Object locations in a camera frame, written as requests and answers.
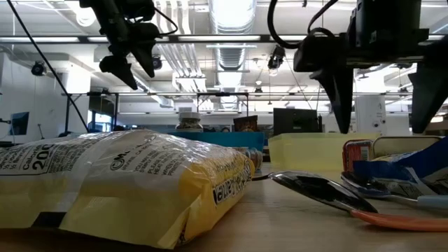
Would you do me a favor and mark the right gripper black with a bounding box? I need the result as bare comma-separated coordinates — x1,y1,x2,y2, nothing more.
309,0,448,135

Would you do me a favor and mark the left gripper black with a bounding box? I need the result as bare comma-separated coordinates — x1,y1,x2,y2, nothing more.
78,0,162,91

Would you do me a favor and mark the white-lidded herb spice jar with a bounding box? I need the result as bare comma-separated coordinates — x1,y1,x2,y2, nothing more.
175,111,204,133

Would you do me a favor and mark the blue-handled silver spoon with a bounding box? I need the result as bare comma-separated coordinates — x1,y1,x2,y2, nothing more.
339,170,448,211

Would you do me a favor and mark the brown sauce sachet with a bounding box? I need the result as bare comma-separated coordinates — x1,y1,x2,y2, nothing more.
233,115,260,133

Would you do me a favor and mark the small glass jar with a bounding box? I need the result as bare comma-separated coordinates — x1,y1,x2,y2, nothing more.
241,146,264,172

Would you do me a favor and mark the blue yellow ramen packet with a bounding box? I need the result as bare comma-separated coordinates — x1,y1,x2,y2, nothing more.
351,136,448,197

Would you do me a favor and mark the black computer monitor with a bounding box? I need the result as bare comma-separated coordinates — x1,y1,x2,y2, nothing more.
273,107,323,137

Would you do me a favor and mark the yellow plastic bin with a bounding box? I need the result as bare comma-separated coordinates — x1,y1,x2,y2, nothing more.
268,132,382,173

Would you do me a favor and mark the teal plastic bin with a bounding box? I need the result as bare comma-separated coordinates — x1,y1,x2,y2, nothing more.
167,131,266,164

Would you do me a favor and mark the yellow ramen noodle packet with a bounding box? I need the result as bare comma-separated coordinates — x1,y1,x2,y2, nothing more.
0,129,256,250

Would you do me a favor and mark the black overhead crossbar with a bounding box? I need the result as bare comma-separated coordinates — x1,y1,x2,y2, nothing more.
0,34,448,45

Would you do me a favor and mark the small blue-screen monitor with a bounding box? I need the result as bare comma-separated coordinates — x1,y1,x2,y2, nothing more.
9,111,31,137

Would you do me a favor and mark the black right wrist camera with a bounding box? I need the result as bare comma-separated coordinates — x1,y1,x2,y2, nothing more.
293,33,349,74

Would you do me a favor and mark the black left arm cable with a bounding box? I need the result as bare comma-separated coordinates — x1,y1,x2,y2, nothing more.
6,0,90,133

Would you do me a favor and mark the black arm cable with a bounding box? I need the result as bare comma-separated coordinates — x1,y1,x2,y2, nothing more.
6,0,90,133
267,0,339,50

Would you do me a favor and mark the silver ventilation duct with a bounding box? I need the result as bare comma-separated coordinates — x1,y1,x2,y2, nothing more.
208,0,258,111

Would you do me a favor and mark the black background table frame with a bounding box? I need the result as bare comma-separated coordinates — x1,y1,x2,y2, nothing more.
62,91,250,134

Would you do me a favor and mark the black hanging overhead camera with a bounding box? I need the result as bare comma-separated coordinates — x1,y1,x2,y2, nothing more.
267,44,287,77

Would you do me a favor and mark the spoon with orange handle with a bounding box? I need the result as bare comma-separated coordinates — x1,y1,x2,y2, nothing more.
251,170,379,214

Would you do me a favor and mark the coral-handled silver spoon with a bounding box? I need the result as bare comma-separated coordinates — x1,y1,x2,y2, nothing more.
349,209,448,233

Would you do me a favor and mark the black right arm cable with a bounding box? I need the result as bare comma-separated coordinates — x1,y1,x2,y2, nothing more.
267,0,339,50

